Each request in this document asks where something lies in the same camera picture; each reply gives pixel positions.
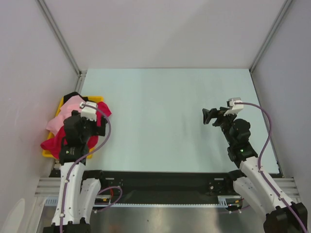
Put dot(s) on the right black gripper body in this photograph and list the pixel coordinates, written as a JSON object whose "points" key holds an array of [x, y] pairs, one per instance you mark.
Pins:
{"points": [[225, 122]]}

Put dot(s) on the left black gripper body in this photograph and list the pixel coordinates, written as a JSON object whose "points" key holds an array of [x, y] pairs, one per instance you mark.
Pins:
{"points": [[90, 127]]}

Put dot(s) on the pink t shirt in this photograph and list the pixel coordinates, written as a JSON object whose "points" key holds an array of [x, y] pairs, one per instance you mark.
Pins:
{"points": [[57, 122]]}

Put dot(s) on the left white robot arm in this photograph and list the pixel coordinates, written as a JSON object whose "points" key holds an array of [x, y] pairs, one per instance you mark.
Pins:
{"points": [[76, 194]]}

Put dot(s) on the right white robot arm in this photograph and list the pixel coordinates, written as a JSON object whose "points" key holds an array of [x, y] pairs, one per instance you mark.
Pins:
{"points": [[279, 213]]}

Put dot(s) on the yellow plastic tray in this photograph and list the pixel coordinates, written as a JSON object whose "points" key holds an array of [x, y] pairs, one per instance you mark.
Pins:
{"points": [[77, 125]]}

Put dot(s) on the black t shirt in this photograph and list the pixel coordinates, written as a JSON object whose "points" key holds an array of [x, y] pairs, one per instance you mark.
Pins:
{"points": [[73, 94]]}

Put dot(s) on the magenta t shirt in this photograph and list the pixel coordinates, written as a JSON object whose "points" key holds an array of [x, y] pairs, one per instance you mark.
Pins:
{"points": [[72, 139]]}

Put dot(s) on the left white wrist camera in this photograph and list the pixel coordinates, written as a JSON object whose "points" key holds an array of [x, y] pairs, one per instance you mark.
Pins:
{"points": [[89, 110]]}

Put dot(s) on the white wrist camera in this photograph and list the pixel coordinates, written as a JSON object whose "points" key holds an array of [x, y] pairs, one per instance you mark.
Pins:
{"points": [[234, 106], [89, 110]]}

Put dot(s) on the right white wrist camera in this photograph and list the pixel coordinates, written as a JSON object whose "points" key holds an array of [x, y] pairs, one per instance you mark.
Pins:
{"points": [[234, 106]]}

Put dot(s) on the left aluminium corner post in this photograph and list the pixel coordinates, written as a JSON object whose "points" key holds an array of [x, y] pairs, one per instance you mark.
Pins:
{"points": [[58, 35]]}

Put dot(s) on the aluminium corner post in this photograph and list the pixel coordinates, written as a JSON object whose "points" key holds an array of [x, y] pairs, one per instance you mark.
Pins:
{"points": [[271, 34], [58, 35]]}

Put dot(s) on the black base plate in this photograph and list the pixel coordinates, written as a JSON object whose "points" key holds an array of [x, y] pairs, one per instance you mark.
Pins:
{"points": [[167, 188]]}

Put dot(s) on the right aluminium corner post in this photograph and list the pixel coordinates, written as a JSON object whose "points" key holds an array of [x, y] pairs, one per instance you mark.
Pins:
{"points": [[271, 34]]}

